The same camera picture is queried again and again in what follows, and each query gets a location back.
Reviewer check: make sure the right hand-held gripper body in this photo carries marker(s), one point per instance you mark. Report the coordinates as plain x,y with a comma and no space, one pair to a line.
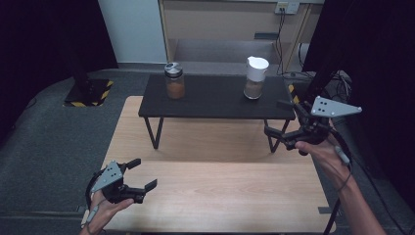
321,109

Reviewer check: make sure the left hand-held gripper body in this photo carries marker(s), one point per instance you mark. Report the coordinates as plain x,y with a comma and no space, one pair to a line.
111,178

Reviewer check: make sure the white-lid glass spice jar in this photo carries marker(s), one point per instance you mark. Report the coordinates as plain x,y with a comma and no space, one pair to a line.
256,73

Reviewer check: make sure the black low shelf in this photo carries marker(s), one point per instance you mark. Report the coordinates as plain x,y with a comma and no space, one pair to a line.
212,98

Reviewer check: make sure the silver-lid glass spice jar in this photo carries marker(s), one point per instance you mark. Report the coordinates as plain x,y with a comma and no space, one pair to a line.
174,83

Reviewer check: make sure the person's left hand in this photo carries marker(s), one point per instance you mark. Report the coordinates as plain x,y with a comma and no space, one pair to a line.
104,212

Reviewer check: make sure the person's right hand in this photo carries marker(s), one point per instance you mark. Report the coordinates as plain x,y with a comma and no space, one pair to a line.
329,156

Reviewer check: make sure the black curtain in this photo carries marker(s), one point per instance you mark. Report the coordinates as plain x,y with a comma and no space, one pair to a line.
39,39
385,65

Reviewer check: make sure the black stand with striped base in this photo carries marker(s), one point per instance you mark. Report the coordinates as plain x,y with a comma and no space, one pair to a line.
88,93

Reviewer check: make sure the black tape strip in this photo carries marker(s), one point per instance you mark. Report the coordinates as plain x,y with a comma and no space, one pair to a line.
325,210

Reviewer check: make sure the white wall socket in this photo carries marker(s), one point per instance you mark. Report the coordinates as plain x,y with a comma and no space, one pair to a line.
286,7

